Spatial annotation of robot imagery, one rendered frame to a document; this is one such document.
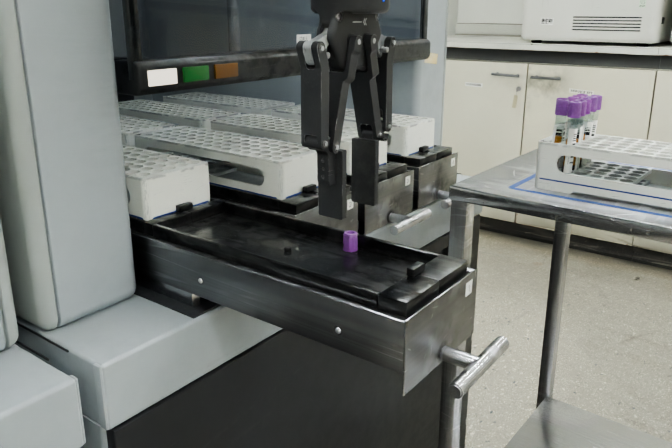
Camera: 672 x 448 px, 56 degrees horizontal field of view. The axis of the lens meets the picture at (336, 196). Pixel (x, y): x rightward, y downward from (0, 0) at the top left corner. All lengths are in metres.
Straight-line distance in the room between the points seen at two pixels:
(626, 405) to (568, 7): 1.62
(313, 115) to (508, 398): 1.45
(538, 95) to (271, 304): 2.43
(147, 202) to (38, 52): 0.21
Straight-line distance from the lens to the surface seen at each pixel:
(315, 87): 0.58
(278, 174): 0.80
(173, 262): 0.71
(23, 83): 0.64
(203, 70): 0.73
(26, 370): 0.66
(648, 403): 2.04
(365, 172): 0.67
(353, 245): 0.67
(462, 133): 3.11
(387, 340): 0.54
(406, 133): 1.04
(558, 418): 1.39
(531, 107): 2.96
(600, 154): 0.85
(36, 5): 0.65
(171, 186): 0.77
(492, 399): 1.92
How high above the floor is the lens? 1.05
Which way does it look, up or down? 16 degrees down
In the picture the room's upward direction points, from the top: straight up
